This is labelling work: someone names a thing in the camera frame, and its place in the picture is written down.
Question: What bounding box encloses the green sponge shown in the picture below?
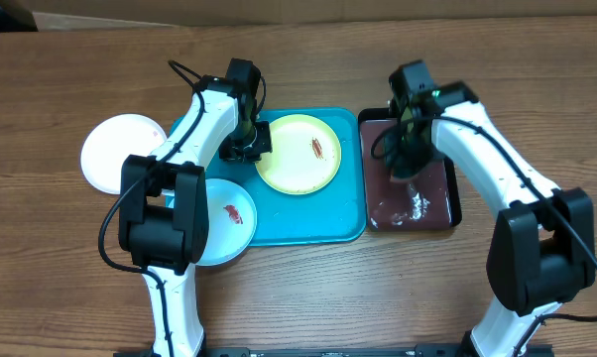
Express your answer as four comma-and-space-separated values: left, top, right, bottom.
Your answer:
390, 168, 419, 182

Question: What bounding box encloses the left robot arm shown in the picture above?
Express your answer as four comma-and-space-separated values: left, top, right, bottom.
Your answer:
103, 59, 273, 356

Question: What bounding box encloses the yellow plate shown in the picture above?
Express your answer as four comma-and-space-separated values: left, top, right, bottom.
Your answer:
255, 114, 342, 195

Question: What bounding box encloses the black water tray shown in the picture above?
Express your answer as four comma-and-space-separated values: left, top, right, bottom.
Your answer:
358, 108, 462, 232

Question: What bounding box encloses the light blue plate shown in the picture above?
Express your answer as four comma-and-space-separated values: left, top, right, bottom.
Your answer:
174, 178, 257, 269

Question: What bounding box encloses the teal plastic tray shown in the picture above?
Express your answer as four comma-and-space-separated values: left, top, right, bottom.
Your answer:
206, 107, 367, 247

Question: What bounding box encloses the dark object top-left corner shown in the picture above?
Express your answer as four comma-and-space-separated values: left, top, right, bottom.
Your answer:
0, 0, 38, 33

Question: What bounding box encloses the white plate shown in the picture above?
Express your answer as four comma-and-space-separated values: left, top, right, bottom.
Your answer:
80, 113, 167, 194

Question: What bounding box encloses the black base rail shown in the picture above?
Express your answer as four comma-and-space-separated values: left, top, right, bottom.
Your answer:
113, 341, 556, 357

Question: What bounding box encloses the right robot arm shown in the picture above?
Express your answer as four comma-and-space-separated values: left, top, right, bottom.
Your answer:
379, 60, 596, 356

